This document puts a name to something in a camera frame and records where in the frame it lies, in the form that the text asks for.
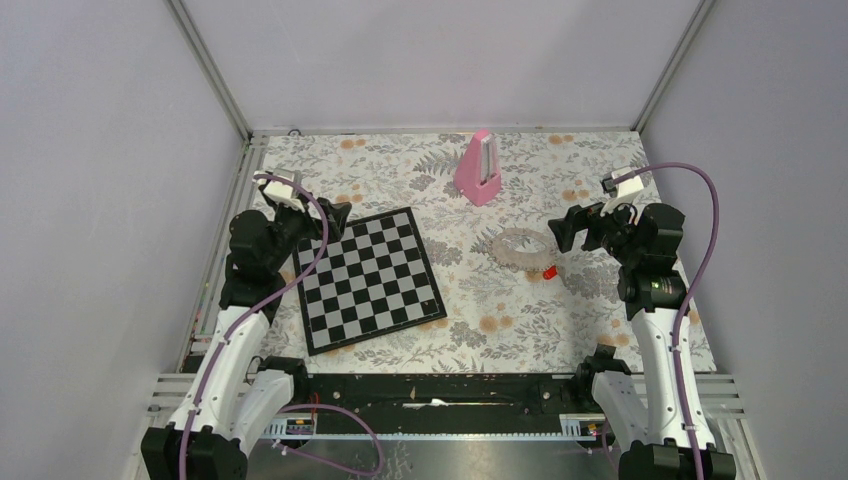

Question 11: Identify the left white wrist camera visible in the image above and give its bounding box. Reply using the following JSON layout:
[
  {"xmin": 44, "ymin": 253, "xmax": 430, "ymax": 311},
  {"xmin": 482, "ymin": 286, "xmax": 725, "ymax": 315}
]
[{"xmin": 253, "ymin": 168, "xmax": 306, "ymax": 213}]

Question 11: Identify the pink metronome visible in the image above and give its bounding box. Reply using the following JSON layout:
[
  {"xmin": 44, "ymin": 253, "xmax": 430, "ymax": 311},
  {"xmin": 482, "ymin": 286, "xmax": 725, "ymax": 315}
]
[{"xmin": 453, "ymin": 129, "xmax": 502, "ymax": 206}]

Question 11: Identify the floral table mat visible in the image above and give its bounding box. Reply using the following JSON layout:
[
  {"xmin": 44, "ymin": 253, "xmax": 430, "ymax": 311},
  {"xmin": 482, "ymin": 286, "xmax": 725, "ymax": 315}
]
[{"xmin": 261, "ymin": 132, "xmax": 646, "ymax": 373}]

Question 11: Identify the red key tag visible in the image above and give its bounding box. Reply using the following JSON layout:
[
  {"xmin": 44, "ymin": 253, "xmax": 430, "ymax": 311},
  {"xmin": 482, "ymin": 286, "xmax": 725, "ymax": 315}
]
[{"xmin": 542, "ymin": 266, "xmax": 558, "ymax": 280}]

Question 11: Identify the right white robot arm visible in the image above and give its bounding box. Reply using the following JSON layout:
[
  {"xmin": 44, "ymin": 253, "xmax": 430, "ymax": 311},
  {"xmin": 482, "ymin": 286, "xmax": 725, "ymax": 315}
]
[{"xmin": 548, "ymin": 203, "xmax": 737, "ymax": 479}]

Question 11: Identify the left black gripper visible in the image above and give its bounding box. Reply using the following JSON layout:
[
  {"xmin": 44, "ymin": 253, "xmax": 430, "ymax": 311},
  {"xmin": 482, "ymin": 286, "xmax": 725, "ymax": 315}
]
[{"xmin": 265, "ymin": 191, "xmax": 350, "ymax": 271}]

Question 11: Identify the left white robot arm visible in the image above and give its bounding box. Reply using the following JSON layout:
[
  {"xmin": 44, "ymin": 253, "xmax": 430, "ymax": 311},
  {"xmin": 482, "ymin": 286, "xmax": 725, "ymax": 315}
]
[{"xmin": 140, "ymin": 198, "xmax": 352, "ymax": 479}]

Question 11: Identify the white slotted cable duct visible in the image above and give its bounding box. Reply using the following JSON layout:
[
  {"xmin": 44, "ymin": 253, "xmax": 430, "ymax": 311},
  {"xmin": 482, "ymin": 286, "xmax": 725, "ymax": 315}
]
[{"xmin": 261, "ymin": 415, "xmax": 598, "ymax": 443}]

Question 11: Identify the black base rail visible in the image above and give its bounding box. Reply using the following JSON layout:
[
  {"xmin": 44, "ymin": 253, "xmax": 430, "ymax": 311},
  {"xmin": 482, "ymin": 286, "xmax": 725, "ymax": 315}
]
[{"xmin": 292, "ymin": 373, "xmax": 605, "ymax": 437}]

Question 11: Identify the black white chessboard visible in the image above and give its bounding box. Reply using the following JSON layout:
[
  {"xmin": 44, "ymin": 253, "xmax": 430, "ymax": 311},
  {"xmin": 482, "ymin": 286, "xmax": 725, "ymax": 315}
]
[{"xmin": 292, "ymin": 207, "xmax": 447, "ymax": 356}]

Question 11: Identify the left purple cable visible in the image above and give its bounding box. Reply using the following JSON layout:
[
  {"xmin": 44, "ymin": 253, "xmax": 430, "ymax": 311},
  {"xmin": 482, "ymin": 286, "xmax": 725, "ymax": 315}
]
[{"xmin": 177, "ymin": 173, "xmax": 386, "ymax": 480}]

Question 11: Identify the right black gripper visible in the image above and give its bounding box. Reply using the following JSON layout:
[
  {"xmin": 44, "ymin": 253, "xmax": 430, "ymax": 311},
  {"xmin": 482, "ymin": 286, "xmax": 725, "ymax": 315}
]
[{"xmin": 547, "ymin": 193, "xmax": 643, "ymax": 267}]

